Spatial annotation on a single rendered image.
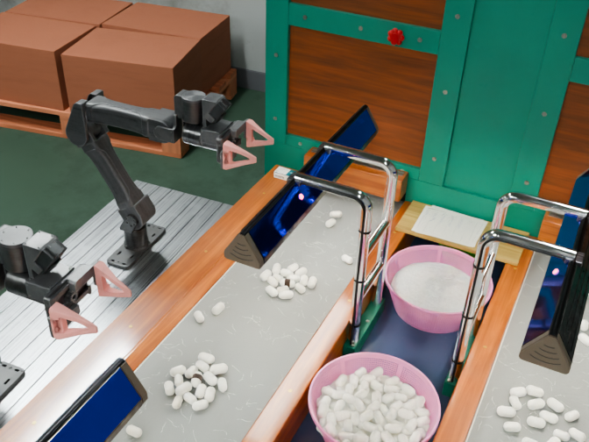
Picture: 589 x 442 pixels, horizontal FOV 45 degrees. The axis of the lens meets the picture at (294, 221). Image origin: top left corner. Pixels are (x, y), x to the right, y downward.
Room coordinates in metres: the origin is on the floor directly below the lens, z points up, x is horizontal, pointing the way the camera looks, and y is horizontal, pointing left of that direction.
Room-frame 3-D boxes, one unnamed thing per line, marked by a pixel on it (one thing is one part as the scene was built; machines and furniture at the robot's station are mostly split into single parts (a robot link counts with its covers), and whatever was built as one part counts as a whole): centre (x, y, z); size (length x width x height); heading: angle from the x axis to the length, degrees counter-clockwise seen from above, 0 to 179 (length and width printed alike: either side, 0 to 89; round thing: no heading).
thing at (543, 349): (1.09, -0.54, 1.08); 0.62 x 0.08 x 0.07; 155
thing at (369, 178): (1.76, -0.17, 0.83); 0.30 x 0.06 x 0.07; 65
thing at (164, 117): (1.57, 0.43, 1.05); 0.30 x 0.09 x 0.12; 68
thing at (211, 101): (1.48, 0.18, 1.13); 0.07 x 0.06 x 0.11; 159
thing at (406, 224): (1.56, -0.45, 0.77); 0.33 x 0.15 x 0.01; 65
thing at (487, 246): (1.12, -0.47, 0.90); 0.20 x 0.19 x 0.45; 155
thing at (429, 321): (1.37, -0.36, 0.72); 0.27 x 0.27 x 0.10
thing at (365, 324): (1.29, -0.11, 0.90); 0.20 x 0.19 x 0.45; 155
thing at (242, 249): (1.33, -0.04, 1.08); 0.62 x 0.08 x 0.07; 155
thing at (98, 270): (0.92, 0.32, 1.07); 0.09 x 0.07 x 0.07; 68
